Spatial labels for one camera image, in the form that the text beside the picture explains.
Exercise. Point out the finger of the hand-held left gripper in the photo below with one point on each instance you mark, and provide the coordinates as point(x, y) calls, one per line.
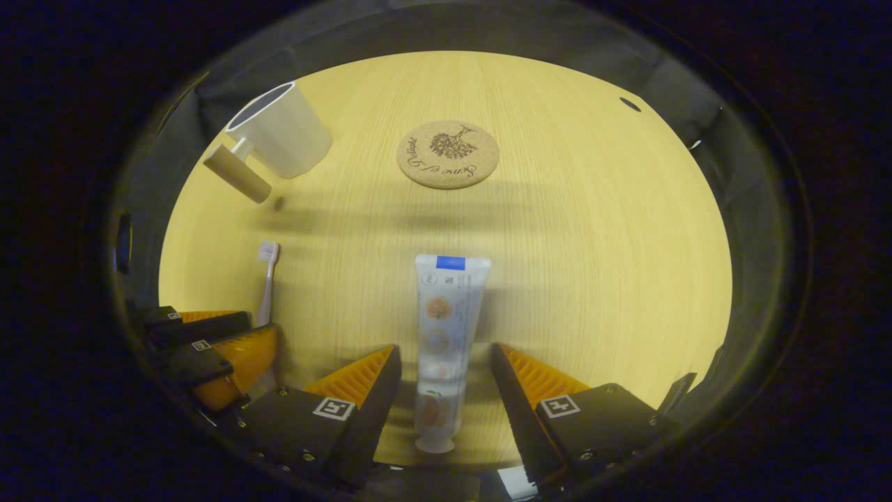
point(209, 328)
point(202, 362)

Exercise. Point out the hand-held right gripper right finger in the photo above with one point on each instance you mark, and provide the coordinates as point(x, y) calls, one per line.
point(519, 425)

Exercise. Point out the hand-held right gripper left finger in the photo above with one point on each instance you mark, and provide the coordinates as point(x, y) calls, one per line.
point(373, 425)

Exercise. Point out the pale pink toothbrush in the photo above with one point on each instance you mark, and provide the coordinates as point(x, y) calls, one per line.
point(267, 286)

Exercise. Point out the white toothpaste tube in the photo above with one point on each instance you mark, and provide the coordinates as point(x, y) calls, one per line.
point(446, 328)

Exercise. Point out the round cork coaster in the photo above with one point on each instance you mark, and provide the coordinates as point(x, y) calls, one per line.
point(448, 164)

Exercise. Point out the black backdrop cloth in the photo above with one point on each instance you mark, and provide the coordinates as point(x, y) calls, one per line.
point(488, 28)

